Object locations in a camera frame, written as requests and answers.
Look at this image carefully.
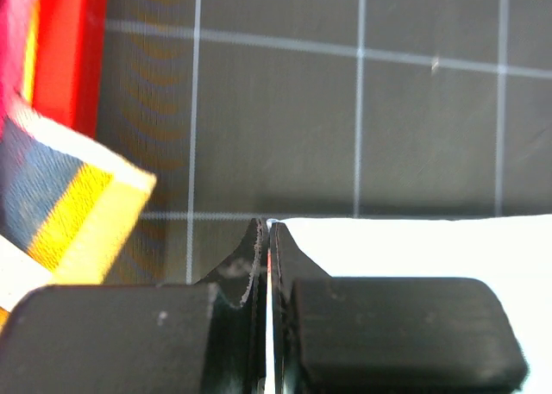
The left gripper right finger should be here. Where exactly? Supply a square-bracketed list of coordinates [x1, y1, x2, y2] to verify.
[270, 222, 529, 393]

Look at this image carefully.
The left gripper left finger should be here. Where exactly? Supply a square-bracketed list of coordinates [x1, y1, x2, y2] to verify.
[1, 219, 268, 393]

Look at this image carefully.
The pastel patterned towel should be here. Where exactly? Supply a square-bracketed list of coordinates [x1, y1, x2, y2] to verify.
[283, 215, 551, 393]

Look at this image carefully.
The pink towel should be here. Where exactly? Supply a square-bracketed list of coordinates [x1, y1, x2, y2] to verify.
[1, 0, 37, 129]

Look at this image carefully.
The yellow patterned towel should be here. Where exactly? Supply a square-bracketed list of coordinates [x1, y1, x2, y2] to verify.
[1, 97, 156, 321]

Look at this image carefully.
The black grid mat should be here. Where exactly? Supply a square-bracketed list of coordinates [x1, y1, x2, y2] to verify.
[97, 0, 551, 284]

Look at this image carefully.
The red plastic bin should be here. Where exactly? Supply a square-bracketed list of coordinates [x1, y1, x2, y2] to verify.
[32, 0, 107, 138]

